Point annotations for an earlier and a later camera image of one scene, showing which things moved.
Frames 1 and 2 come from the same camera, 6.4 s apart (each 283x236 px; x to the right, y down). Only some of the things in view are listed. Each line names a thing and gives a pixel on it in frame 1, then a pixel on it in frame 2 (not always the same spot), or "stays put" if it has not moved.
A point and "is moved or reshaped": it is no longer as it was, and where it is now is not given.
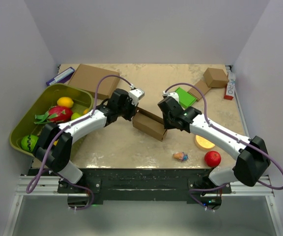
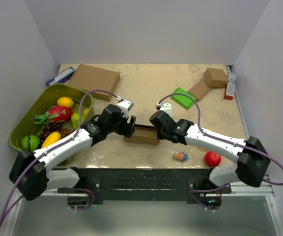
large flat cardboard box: (88, 77) stays put
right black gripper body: (168, 123) → (161, 135)
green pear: (74, 115) stays put
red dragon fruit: (55, 114) stays put
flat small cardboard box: (195, 93) stays put
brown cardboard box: (149, 124) is moved or reshaped
